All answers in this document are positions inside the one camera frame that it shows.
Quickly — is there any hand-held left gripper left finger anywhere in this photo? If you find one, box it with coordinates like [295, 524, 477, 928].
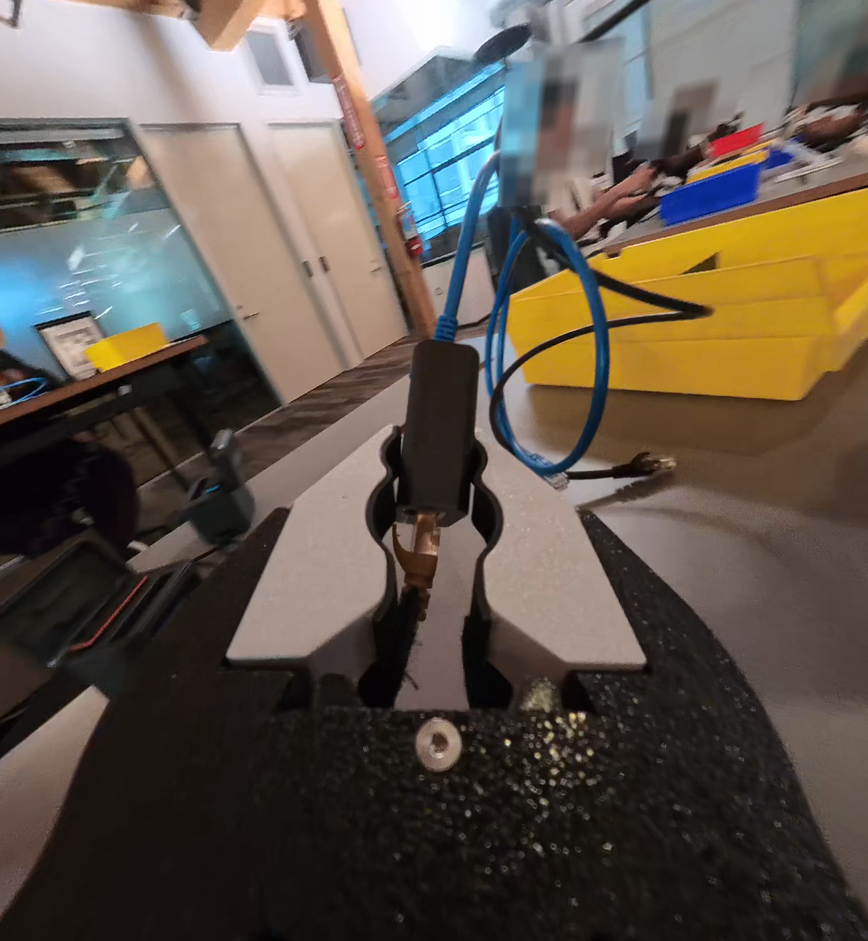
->
[225, 425, 405, 675]

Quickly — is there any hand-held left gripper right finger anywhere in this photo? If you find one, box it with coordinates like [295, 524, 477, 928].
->
[465, 430, 648, 686]

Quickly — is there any orange ethernet cable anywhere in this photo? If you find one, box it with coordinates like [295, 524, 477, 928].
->
[392, 512, 444, 649]

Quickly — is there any black ethernet cable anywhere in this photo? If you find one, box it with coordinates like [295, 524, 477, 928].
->
[487, 206, 716, 484]

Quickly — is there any black ethernet splitter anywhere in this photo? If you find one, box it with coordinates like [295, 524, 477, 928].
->
[397, 340, 482, 527]

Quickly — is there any large yellow plastic bin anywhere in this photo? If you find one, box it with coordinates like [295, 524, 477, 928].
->
[506, 180, 868, 402]

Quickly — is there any blue ethernet cable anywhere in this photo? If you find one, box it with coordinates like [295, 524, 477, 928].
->
[434, 150, 611, 488]

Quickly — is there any dark grey device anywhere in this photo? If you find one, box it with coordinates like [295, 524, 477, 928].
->
[186, 430, 257, 545]

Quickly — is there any small yellow plastic bin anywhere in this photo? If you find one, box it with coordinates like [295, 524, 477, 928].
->
[84, 322, 171, 373]

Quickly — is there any wooden edged desk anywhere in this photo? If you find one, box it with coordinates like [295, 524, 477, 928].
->
[0, 334, 212, 446]

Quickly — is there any white door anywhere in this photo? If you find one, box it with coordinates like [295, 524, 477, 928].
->
[268, 121, 410, 359]
[140, 124, 348, 407]

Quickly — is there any framed picture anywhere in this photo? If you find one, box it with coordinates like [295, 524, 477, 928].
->
[37, 312, 106, 376]

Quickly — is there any blue plastic bin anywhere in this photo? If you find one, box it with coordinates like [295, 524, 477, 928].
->
[658, 160, 765, 226]

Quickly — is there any wooden post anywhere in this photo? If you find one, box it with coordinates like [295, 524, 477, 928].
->
[305, 0, 436, 337]

